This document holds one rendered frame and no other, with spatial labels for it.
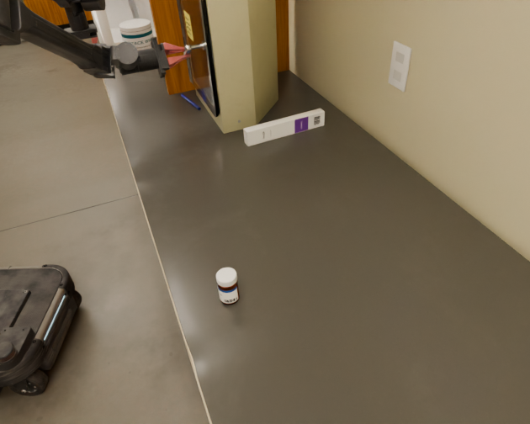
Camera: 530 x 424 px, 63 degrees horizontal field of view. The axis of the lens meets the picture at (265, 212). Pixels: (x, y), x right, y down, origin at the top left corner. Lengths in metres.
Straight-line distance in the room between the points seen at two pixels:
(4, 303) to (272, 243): 1.36
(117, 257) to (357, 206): 1.62
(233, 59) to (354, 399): 0.93
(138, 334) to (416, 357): 1.46
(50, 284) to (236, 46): 1.30
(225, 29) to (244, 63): 0.11
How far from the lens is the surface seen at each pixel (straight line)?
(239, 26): 1.27
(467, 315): 0.89
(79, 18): 1.64
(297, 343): 0.79
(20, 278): 2.17
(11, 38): 1.02
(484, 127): 1.06
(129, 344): 2.04
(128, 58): 1.24
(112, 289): 2.27
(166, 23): 1.61
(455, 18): 1.09
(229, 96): 1.33
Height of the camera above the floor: 1.60
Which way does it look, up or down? 40 degrees down
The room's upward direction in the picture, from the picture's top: 4 degrees counter-clockwise
